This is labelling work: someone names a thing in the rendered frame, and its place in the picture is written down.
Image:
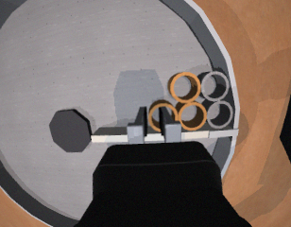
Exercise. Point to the dark grey metal sleeve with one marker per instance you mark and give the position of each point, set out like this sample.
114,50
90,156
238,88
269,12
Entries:
224,117
221,89

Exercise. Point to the bronze bushing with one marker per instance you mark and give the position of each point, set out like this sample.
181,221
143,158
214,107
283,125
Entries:
195,87
195,123
156,104

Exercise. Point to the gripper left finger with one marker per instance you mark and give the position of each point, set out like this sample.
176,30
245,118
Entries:
136,130

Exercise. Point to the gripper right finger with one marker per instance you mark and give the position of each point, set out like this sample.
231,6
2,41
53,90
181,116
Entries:
170,130

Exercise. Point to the grey round turntable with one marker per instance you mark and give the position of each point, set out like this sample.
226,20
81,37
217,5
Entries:
86,67

